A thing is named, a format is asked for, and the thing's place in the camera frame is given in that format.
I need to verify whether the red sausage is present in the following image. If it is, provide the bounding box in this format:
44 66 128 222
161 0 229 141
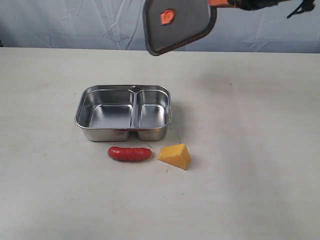
108 146 152 162

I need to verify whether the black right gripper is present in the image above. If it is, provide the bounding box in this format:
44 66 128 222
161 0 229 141
208 0 287 11

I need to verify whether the dark lid with orange seal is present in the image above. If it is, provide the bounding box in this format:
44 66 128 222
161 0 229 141
142 0 217 56

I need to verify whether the yellow cheese wedge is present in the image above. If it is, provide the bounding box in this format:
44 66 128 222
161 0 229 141
157 143 192 170

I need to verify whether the steel two-compartment lunch box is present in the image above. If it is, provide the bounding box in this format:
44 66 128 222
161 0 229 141
74 85 172 142

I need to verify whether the white backdrop cloth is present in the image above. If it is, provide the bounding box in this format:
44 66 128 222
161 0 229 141
0 0 320 53

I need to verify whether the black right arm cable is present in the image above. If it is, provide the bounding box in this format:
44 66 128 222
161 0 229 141
286 0 316 19

